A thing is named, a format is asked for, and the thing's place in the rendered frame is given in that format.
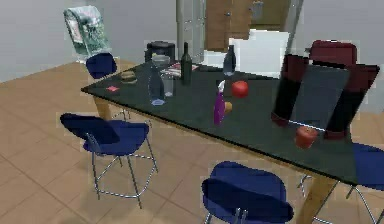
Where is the clear glass bottle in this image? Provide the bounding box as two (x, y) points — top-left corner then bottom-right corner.
(222, 44), (237, 77)

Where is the red cup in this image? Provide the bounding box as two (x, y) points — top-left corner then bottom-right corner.
(294, 125), (319, 150)

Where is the clear drinking glass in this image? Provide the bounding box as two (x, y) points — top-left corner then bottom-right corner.
(161, 72), (176, 98)

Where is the red and white book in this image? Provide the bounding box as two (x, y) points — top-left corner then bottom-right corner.
(160, 62), (200, 78)

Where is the red apple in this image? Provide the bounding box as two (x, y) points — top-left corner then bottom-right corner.
(231, 80), (250, 99)

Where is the blue metal frame chair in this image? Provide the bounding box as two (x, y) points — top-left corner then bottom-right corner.
(201, 160), (295, 224)
(85, 52), (118, 80)
(59, 112), (159, 210)
(298, 142), (384, 224)

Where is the dark green wine bottle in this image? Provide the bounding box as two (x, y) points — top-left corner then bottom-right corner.
(180, 41), (193, 86)

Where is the brown sandwich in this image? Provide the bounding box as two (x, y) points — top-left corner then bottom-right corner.
(120, 70), (138, 85)

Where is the dark top wooden table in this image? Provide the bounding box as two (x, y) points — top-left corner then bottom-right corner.
(80, 60), (368, 224)

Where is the black round pot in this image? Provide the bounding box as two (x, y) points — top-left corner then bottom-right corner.
(144, 40), (177, 64)

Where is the grey fridge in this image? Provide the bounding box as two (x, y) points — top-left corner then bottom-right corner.
(175, 0), (207, 64)

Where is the white box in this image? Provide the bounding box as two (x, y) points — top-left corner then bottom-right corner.
(203, 29), (290, 79)

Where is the grey glass bowl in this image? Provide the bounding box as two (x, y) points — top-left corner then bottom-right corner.
(151, 54), (171, 68)

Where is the purple spray bottle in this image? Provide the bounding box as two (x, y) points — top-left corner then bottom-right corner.
(213, 79), (227, 126)

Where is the brown wooden cupboard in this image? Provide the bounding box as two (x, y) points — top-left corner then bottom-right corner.
(204, 0), (292, 53)

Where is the clear glass vase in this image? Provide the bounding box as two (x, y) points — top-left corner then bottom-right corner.
(147, 63), (167, 107)

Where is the dark red chair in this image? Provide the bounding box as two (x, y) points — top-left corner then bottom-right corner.
(309, 39), (358, 67)

